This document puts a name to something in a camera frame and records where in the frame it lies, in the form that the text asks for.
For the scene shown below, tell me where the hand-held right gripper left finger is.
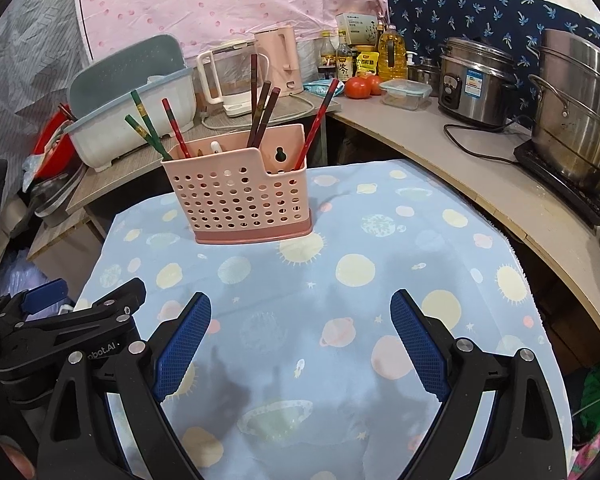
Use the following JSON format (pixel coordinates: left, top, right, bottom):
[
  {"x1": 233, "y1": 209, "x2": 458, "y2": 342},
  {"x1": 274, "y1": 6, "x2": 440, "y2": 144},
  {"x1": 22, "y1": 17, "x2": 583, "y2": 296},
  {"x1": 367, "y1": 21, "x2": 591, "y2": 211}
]
[{"x1": 37, "y1": 291, "x2": 212, "y2": 480}]

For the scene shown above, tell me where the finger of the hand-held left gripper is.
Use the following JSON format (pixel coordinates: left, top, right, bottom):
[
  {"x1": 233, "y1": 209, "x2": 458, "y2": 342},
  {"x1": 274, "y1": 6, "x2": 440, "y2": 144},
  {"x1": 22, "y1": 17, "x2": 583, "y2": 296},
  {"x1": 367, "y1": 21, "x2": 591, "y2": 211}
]
[
  {"x1": 0, "y1": 277, "x2": 147, "y2": 361},
  {"x1": 0, "y1": 279, "x2": 68, "y2": 318}
]

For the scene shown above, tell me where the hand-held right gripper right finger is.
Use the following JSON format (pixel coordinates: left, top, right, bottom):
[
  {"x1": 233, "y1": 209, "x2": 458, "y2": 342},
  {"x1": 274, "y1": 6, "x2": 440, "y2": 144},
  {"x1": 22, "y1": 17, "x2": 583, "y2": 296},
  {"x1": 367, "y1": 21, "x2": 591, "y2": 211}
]
[{"x1": 390, "y1": 289, "x2": 566, "y2": 480}]

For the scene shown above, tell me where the pink perforated utensil holder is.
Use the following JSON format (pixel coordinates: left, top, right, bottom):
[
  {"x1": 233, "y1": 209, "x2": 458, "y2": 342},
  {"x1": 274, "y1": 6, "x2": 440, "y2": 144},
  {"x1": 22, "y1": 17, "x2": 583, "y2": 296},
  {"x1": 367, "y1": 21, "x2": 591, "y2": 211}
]
[{"x1": 161, "y1": 124, "x2": 313, "y2": 247}]

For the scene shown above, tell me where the green patterned chopstick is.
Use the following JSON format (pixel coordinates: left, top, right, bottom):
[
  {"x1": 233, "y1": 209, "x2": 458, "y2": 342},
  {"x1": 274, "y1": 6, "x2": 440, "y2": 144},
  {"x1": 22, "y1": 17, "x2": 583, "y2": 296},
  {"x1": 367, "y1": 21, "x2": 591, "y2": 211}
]
[
  {"x1": 124, "y1": 115, "x2": 173, "y2": 161},
  {"x1": 130, "y1": 90, "x2": 162, "y2": 147}
]

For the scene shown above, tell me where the red patterned chopstick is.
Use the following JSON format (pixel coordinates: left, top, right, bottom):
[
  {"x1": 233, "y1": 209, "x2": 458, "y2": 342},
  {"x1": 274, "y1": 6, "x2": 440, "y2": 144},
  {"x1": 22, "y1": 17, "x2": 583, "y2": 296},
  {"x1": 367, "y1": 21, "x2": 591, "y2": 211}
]
[
  {"x1": 161, "y1": 98, "x2": 192, "y2": 159},
  {"x1": 292, "y1": 78, "x2": 341, "y2": 171}
]

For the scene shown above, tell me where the person's left hand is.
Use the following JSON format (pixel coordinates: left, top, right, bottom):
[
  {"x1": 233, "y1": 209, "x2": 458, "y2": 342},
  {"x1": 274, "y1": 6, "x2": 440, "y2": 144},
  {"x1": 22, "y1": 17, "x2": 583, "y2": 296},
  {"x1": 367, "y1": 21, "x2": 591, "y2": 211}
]
[{"x1": 0, "y1": 437, "x2": 36, "y2": 480}]

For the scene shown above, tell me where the purple plastic bag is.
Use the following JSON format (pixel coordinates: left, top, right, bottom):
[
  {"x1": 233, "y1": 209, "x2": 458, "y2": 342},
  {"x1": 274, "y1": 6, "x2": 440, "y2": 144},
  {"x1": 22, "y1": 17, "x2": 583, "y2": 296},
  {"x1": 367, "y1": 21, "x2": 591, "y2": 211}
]
[{"x1": 0, "y1": 250, "x2": 51, "y2": 306}]

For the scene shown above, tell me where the dark wok pan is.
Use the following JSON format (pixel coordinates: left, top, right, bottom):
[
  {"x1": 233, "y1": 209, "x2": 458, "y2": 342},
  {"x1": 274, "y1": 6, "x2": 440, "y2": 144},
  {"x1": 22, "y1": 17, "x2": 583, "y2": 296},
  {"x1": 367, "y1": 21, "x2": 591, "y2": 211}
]
[{"x1": 25, "y1": 165, "x2": 88, "y2": 221}]

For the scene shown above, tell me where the blue planet print tablecloth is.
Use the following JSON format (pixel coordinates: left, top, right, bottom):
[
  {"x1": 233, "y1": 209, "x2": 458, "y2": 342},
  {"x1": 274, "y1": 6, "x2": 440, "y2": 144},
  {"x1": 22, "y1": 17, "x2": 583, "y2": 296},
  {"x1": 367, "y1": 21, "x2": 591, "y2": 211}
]
[{"x1": 75, "y1": 159, "x2": 573, "y2": 480}]

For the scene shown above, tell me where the red plastic basin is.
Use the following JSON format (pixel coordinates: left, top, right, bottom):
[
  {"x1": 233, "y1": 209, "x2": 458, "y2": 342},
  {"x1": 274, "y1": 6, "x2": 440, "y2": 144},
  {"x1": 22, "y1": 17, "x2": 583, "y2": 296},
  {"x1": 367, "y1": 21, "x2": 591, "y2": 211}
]
[{"x1": 32, "y1": 110, "x2": 76, "y2": 181}]

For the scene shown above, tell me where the white dish drainer teal lid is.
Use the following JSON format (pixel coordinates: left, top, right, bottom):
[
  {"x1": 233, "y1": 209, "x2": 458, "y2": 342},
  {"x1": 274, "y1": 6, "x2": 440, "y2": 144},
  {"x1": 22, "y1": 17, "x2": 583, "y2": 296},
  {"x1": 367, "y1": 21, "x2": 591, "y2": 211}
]
[{"x1": 62, "y1": 35, "x2": 198, "y2": 173}]

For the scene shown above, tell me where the green plastic bag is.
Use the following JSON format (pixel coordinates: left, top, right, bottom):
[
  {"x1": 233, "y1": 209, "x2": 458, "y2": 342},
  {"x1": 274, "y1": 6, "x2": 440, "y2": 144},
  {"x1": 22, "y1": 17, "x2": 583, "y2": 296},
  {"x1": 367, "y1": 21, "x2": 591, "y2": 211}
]
[{"x1": 570, "y1": 360, "x2": 600, "y2": 431}]

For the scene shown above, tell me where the beige corner counter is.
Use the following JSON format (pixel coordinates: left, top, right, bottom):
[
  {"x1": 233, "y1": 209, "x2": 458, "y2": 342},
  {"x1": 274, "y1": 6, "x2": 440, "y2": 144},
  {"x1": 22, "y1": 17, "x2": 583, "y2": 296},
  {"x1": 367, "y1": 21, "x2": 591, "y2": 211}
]
[{"x1": 325, "y1": 95, "x2": 600, "y2": 376}]

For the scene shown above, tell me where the pink pineapple print cloth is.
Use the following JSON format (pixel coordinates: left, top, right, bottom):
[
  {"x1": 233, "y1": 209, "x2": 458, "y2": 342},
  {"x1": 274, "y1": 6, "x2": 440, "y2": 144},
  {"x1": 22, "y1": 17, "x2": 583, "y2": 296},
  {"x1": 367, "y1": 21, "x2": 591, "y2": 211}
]
[{"x1": 570, "y1": 425, "x2": 600, "y2": 480}]

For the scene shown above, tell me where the black induction cooker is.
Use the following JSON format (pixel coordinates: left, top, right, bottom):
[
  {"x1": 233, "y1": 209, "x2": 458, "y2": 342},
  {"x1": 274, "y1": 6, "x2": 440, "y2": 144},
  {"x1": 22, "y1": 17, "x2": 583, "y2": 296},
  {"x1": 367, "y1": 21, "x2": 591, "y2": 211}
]
[{"x1": 512, "y1": 140, "x2": 600, "y2": 226}]

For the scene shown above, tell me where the grey striped cloth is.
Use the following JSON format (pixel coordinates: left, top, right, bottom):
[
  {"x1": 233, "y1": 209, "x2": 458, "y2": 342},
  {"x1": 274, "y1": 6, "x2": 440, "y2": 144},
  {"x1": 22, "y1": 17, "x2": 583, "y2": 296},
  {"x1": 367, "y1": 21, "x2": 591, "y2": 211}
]
[{"x1": 0, "y1": 0, "x2": 88, "y2": 201}]

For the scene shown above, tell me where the glass food container with lid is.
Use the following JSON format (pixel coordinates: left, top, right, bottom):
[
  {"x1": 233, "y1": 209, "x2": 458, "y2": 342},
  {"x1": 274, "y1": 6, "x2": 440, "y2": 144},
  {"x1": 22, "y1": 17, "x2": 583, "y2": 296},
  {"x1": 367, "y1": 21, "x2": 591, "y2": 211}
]
[{"x1": 380, "y1": 79, "x2": 433, "y2": 110}]

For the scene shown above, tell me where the steel rice cooker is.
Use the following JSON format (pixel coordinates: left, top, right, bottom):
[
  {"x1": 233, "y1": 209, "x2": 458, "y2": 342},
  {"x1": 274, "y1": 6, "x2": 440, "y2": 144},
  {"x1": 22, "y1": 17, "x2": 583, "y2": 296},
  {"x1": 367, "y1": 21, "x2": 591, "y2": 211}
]
[{"x1": 437, "y1": 37, "x2": 518, "y2": 128}]

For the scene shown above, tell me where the glass electric kettle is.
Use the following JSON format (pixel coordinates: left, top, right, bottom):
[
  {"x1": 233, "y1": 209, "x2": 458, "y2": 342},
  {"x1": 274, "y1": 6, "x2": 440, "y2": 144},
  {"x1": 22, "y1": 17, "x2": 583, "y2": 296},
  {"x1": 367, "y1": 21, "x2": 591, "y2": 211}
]
[{"x1": 196, "y1": 39, "x2": 271, "y2": 120}]

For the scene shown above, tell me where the small steel pot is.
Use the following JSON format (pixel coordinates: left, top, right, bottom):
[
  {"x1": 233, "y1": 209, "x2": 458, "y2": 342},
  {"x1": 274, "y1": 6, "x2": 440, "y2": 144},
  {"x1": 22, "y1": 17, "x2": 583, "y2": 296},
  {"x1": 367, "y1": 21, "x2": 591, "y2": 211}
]
[{"x1": 407, "y1": 57, "x2": 441, "y2": 86}]

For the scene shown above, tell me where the blue wet wipes packet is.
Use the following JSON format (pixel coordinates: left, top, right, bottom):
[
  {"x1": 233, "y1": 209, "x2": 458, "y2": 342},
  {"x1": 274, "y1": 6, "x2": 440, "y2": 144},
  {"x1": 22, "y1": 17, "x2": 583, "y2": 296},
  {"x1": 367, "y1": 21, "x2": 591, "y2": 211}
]
[{"x1": 305, "y1": 79, "x2": 343, "y2": 97}]

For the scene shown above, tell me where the large steel steamer pot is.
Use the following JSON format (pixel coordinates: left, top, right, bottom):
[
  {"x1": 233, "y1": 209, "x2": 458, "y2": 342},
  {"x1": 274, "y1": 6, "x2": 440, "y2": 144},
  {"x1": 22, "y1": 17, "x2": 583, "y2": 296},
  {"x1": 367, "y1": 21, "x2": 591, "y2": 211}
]
[{"x1": 527, "y1": 29, "x2": 600, "y2": 196}]

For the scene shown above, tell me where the yellow seasoning packet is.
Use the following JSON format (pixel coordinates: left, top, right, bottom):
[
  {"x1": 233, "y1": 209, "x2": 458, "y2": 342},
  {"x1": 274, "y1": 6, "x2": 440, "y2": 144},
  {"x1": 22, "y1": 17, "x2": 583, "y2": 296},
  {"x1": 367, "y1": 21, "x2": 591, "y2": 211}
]
[{"x1": 356, "y1": 50, "x2": 381, "y2": 78}]

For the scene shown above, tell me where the cooking oil bottle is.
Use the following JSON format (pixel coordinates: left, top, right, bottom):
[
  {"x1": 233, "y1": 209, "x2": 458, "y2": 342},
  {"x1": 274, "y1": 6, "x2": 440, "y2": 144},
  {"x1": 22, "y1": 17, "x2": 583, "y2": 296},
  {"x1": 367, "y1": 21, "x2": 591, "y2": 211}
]
[{"x1": 377, "y1": 25, "x2": 406, "y2": 82}]

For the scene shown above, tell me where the pink electric kettle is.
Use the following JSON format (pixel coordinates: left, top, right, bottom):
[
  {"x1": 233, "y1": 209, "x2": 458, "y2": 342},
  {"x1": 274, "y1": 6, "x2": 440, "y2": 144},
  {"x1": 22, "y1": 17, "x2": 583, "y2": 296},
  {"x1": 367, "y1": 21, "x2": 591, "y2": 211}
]
[{"x1": 254, "y1": 25, "x2": 303, "y2": 96}]

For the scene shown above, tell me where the white and green carton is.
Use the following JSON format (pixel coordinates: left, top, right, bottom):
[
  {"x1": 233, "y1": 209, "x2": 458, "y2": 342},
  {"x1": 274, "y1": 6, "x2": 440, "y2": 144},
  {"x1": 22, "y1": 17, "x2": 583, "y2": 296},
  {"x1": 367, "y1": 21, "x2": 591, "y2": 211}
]
[{"x1": 336, "y1": 11, "x2": 380, "y2": 48}]

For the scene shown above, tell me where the navy leaf print cloth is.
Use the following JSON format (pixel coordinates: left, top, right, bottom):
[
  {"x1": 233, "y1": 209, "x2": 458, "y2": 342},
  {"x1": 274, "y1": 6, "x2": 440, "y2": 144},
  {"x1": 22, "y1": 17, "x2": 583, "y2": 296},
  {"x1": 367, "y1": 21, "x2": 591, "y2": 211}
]
[{"x1": 385, "y1": 0, "x2": 600, "y2": 126}]

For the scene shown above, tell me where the pink dotted cloth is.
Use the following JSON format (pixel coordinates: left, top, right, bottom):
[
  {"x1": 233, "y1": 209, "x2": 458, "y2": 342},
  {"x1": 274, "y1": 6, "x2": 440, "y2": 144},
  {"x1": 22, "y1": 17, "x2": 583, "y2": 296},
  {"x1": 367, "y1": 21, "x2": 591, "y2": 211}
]
[{"x1": 72, "y1": 0, "x2": 401, "y2": 61}]

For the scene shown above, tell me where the black power cable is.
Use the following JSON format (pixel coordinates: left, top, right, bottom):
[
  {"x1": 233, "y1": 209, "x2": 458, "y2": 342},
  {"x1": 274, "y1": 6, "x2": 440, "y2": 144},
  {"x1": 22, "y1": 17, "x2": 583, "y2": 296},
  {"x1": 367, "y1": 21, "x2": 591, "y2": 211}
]
[{"x1": 442, "y1": 122, "x2": 531, "y2": 166}]

